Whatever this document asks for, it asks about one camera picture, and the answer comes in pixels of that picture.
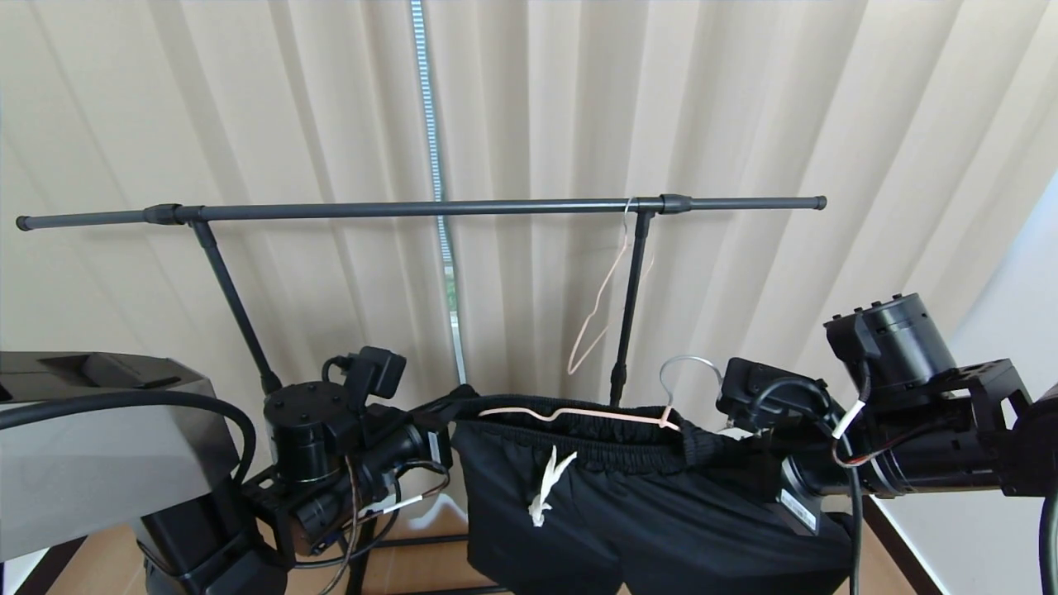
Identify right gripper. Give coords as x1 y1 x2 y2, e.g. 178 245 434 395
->
734 430 869 538

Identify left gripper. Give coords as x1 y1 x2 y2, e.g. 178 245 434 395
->
364 407 455 497

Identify black shorts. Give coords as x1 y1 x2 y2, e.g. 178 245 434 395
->
450 384 854 595

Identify pink clothes hanger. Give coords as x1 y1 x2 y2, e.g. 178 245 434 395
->
567 197 655 377
478 355 725 432

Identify black clothes rack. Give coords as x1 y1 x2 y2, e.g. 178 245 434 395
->
17 194 827 595

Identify beige curtain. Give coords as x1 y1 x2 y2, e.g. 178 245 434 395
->
0 0 1058 530

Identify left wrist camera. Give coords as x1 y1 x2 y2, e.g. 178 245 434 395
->
321 347 408 416

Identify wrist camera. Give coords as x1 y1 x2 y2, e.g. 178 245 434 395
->
321 347 408 416
715 357 832 436

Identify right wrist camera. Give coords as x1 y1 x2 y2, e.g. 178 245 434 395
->
715 357 832 436

